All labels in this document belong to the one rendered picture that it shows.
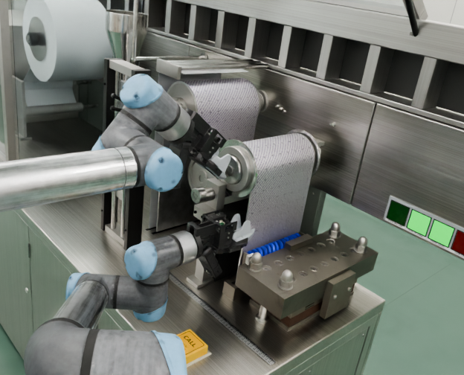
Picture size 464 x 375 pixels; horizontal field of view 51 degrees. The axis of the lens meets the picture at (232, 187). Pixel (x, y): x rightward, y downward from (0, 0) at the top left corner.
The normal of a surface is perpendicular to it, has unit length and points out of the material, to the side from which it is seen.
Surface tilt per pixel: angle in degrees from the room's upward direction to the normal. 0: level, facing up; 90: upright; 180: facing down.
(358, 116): 90
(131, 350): 18
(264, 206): 90
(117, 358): 28
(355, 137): 90
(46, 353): 42
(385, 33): 90
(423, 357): 0
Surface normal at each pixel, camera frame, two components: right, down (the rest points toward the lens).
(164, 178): 0.62, 0.39
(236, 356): 0.13, -0.91
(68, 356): -0.04, -0.62
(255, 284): -0.74, 0.18
